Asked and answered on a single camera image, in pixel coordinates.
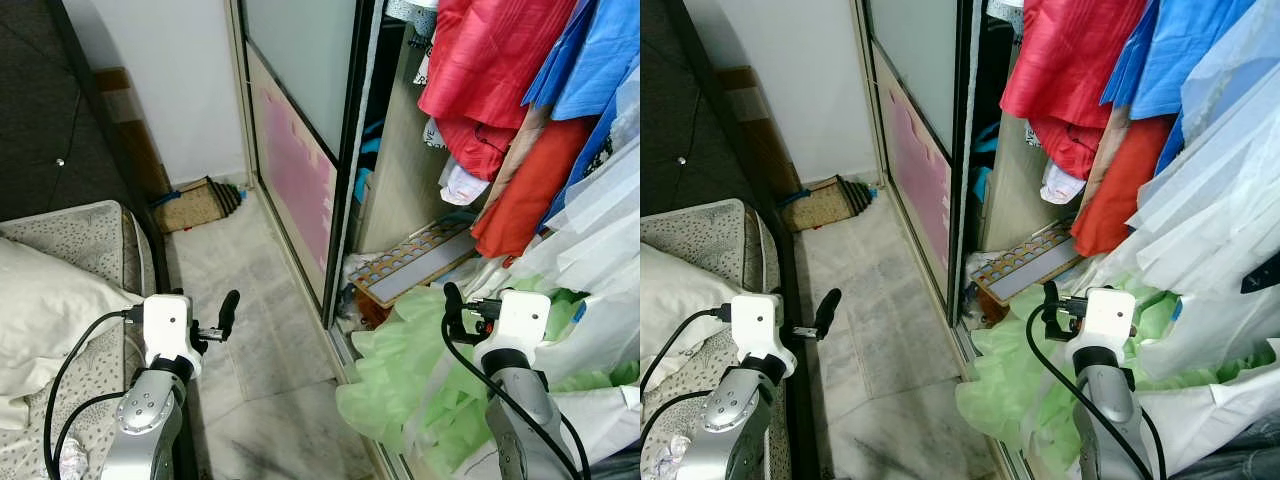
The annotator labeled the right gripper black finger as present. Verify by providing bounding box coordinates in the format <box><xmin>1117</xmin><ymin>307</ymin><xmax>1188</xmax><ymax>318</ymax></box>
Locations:
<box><xmin>443</xmin><ymin>282</ymin><xmax>467</xmax><ymax>346</ymax></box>
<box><xmin>1041</xmin><ymin>280</ymin><xmax>1063</xmax><ymax>343</ymax></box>

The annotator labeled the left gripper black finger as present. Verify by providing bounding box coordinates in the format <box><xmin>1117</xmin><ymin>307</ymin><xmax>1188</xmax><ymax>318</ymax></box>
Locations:
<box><xmin>217</xmin><ymin>289</ymin><xmax>242</xmax><ymax>342</ymax></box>
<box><xmin>815</xmin><ymin>288</ymin><xmax>843</xmax><ymax>342</ymax></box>

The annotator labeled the cream pillow with black print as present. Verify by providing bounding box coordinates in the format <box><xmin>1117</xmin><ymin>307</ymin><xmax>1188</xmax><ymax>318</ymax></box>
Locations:
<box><xmin>0</xmin><ymin>235</ymin><xmax>143</xmax><ymax>403</ymax></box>
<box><xmin>640</xmin><ymin>240</ymin><xmax>743</xmax><ymax>401</ymax></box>

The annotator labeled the white paper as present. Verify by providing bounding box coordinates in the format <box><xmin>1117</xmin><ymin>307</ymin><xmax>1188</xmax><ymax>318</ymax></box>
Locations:
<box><xmin>58</xmin><ymin>438</ymin><xmax>93</xmax><ymax>480</ymax></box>
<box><xmin>662</xmin><ymin>435</ymin><xmax>703</xmax><ymax>480</ymax></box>

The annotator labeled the flat box with circle pattern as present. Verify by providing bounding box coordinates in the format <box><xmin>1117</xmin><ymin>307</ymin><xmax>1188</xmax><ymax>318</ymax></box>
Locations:
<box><xmin>345</xmin><ymin>215</ymin><xmax>483</xmax><ymax>309</ymax></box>
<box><xmin>968</xmin><ymin>232</ymin><xmax>1089</xmax><ymax>309</ymax></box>

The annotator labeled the light green plastic bag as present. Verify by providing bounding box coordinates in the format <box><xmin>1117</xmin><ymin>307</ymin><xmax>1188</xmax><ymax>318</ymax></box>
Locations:
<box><xmin>955</xmin><ymin>283</ymin><xmax>1280</xmax><ymax>466</ymax></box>
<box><xmin>335</xmin><ymin>283</ymin><xmax>641</xmax><ymax>456</ymax></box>

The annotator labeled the brown woven bag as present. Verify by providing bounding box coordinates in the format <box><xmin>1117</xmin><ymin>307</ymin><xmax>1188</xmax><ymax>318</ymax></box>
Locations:
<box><xmin>150</xmin><ymin>177</ymin><xmax>245</xmax><ymax>234</ymax></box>
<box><xmin>780</xmin><ymin>175</ymin><xmax>873</xmax><ymax>234</ymax></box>

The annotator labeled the white quilted mattress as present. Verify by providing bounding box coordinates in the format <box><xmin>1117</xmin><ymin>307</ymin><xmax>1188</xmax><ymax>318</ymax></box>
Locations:
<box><xmin>640</xmin><ymin>198</ymin><xmax>793</xmax><ymax>480</ymax></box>
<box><xmin>0</xmin><ymin>200</ymin><xmax>166</xmax><ymax>480</ymax></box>

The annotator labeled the small white cloth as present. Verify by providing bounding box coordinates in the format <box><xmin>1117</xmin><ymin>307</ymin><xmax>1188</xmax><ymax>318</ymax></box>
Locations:
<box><xmin>440</xmin><ymin>160</ymin><xmax>493</xmax><ymax>208</ymax></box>
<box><xmin>1040</xmin><ymin>160</ymin><xmax>1088</xmax><ymax>208</ymax></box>

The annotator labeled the beige wooden wardrobe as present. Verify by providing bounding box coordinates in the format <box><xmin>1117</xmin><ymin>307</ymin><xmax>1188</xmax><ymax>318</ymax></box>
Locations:
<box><xmin>340</xmin><ymin>0</ymin><xmax>471</xmax><ymax>291</ymax></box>
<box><xmin>965</xmin><ymin>0</ymin><xmax>1061</xmax><ymax>261</ymax></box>

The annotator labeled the orange-red garment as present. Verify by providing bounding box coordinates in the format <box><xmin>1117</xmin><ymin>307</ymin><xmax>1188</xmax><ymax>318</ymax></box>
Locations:
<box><xmin>1070</xmin><ymin>115</ymin><xmax>1178</xmax><ymax>258</ymax></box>
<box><xmin>470</xmin><ymin>117</ymin><xmax>598</xmax><ymax>261</ymax></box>

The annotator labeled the translucent white garment cover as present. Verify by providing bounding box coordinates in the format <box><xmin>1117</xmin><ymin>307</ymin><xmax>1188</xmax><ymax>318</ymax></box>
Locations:
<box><xmin>495</xmin><ymin>55</ymin><xmax>641</xmax><ymax>386</ymax></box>
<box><xmin>1095</xmin><ymin>0</ymin><xmax>1280</xmax><ymax>386</ymax></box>

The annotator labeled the small red garment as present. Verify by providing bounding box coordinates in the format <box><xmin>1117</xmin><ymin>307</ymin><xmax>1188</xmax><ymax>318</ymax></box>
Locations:
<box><xmin>1030</xmin><ymin>115</ymin><xmax>1109</xmax><ymax>183</ymax></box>
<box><xmin>435</xmin><ymin>115</ymin><xmax>521</xmax><ymax>183</ymax></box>

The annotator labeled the glass and pink wardrobe door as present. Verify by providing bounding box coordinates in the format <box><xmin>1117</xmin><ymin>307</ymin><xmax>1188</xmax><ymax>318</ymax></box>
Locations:
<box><xmin>853</xmin><ymin>0</ymin><xmax>989</xmax><ymax>329</ymax></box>
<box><xmin>228</xmin><ymin>0</ymin><xmax>379</xmax><ymax>326</ymax></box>

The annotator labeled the brown wooden board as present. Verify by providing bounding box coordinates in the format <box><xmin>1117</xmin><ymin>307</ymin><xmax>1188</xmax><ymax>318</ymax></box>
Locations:
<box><xmin>718</xmin><ymin>65</ymin><xmax>806</xmax><ymax>206</ymax></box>
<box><xmin>93</xmin><ymin>67</ymin><xmax>173</xmax><ymax>206</ymax></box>

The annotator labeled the large red garment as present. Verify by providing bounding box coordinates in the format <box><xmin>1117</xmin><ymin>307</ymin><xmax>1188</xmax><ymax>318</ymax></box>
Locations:
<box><xmin>417</xmin><ymin>0</ymin><xmax>579</xmax><ymax>131</ymax></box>
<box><xmin>1000</xmin><ymin>0</ymin><xmax>1153</xmax><ymax>129</ymax></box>

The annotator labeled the black tufted headboard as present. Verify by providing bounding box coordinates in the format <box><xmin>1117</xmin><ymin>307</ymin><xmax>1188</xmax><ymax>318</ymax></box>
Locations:
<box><xmin>640</xmin><ymin>0</ymin><xmax>803</xmax><ymax>263</ymax></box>
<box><xmin>0</xmin><ymin>0</ymin><xmax>173</xmax><ymax>266</ymax></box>

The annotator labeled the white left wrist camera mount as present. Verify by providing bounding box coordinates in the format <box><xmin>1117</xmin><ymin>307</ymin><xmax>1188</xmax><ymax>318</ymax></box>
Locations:
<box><xmin>730</xmin><ymin>293</ymin><xmax>799</xmax><ymax>377</ymax></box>
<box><xmin>142</xmin><ymin>293</ymin><xmax>202</xmax><ymax>367</ymax></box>

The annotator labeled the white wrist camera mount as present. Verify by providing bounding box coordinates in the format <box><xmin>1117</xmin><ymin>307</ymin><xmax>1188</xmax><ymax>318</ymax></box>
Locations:
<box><xmin>142</xmin><ymin>293</ymin><xmax>202</xmax><ymax>367</ymax></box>
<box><xmin>730</xmin><ymin>293</ymin><xmax>799</xmax><ymax>377</ymax></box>
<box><xmin>1073</xmin><ymin>288</ymin><xmax>1137</xmax><ymax>351</ymax></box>
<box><xmin>484</xmin><ymin>290</ymin><xmax>552</xmax><ymax>353</ymax></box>

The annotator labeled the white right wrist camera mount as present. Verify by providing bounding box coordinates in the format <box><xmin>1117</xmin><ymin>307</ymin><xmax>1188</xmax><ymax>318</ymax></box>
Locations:
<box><xmin>484</xmin><ymin>290</ymin><xmax>552</xmax><ymax>353</ymax></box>
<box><xmin>1073</xmin><ymin>288</ymin><xmax>1137</xmax><ymax>351</ymax></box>

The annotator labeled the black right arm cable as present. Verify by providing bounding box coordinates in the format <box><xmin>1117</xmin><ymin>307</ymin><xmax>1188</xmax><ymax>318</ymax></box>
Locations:
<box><xmin>1025</xmin><ymin>303</ymin><xmax>1166</xmax><ymax>480</ymax></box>
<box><xmin>440</xmin><ymin>318</ymin><xmax>591</xmax><ymax>480</ymax></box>

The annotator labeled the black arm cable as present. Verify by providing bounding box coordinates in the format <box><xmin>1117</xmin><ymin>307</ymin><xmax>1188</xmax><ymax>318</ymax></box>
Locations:
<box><xmin>1025</xmin><ymin>303</ymin><xmax>1166</xmax><ymax>480</ymax></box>
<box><xmin>640</xmin><ymin>306</ymin><xmax>737</xmax><ymax>401</ymax></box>
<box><xmin>440</xmin><ymin>318</ymin><xmax>591</xmax><ymax>480</ymax></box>
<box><xmin>45</xmin><ymin>308</ymin><xmax>149</xmax><ymax>480</ymax></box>

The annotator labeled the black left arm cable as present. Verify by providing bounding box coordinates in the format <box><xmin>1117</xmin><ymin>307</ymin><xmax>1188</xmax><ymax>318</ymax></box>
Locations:
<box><xmin>45</xmin><ymin>308</ymin><xmax>149</xmax><ymax>480</ymax></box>
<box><xmin>640</xmin><ymin>306</ymin><xmax>737</xmax><ymax>401</ymax></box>

